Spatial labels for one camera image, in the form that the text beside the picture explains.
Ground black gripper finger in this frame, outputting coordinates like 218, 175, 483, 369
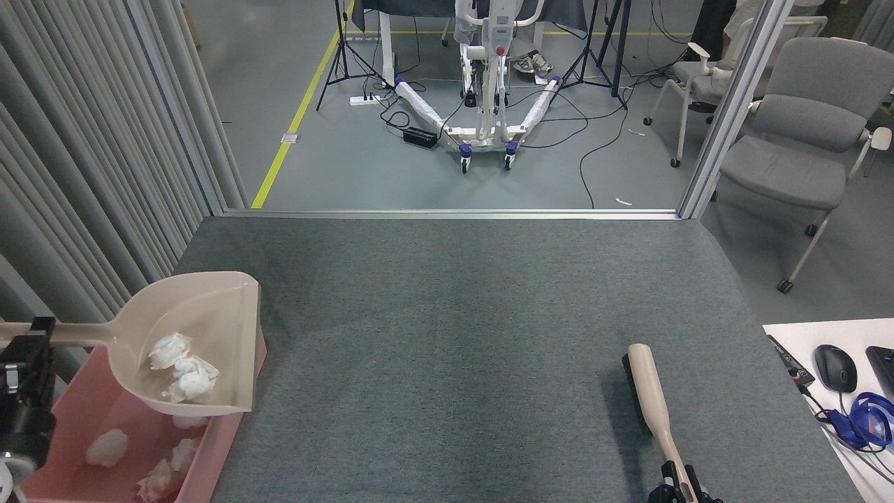
648, 460, 682, 503
687, 464, 724, 503

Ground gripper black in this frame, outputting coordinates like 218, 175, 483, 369
0, 316, 57, 464

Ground beige brush with black bristles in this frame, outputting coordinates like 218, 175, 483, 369
622, 343, 692, 500

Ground beige plastic dustpan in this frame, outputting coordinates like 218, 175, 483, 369
0, 271, 261, 417

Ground pink plastic bin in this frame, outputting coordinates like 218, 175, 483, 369
20, 325, 268, 503

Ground black slim hub device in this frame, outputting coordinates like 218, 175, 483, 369
767, 335, 816, 389

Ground black computer mouse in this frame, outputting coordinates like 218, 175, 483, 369
814, 344, 858, 393

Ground grey pleated curtain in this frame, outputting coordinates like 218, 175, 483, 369
0, 0, 249, 448

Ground white side table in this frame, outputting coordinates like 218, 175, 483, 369
763, 318, 894, 503

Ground black keyboard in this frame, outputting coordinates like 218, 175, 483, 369
865, 346, 894, 399

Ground large grey office chair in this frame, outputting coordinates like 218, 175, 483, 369
718, 36, 893, 294

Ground white wheeled stand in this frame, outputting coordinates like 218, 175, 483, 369
393, 0, 562, 174

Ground black tripod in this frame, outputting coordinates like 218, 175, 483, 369
316, 0, 392, 112
559, 0, 633, 111

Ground person's feet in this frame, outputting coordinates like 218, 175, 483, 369
513, 50, 555, 79

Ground person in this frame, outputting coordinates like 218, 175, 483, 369
691, 0, 769, 64

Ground dark desk with white legs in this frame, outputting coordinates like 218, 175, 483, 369
349, 0, 589, 90

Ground coiled blue cable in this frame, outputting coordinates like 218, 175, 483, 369
824, 393, 894, 451

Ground long black floor cable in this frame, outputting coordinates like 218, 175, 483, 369
578, 87, 633, 209

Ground silver table edge rail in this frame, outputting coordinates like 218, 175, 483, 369
223, 208, 682, 221

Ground grey chair with white frame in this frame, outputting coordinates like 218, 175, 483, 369
643, 17, 828, 168

